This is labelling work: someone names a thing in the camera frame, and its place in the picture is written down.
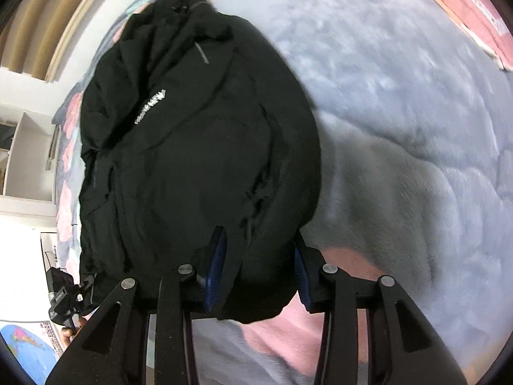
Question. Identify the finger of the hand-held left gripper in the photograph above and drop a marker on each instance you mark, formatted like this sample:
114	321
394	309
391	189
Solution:
88	286

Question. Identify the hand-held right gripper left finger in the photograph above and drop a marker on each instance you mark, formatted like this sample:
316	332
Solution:
216	266

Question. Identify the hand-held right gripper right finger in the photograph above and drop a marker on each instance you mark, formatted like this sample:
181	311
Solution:
301	282

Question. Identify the black hooded jacket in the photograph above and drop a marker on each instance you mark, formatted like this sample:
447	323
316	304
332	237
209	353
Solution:
192	160

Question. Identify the person's left hand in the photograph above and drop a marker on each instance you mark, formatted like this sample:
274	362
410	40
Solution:
74	335

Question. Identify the world map poster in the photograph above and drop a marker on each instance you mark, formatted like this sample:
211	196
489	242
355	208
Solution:
24	343

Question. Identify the white bookshelf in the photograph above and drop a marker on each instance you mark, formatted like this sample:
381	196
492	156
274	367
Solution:
28	168

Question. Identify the grey floral blanket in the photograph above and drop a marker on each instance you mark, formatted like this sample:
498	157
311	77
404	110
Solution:
400	148

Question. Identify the striped window blind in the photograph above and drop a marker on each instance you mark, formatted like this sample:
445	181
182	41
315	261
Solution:
48	28

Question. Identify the pink printed pillow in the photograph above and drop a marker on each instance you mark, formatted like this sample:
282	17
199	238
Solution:
473	4

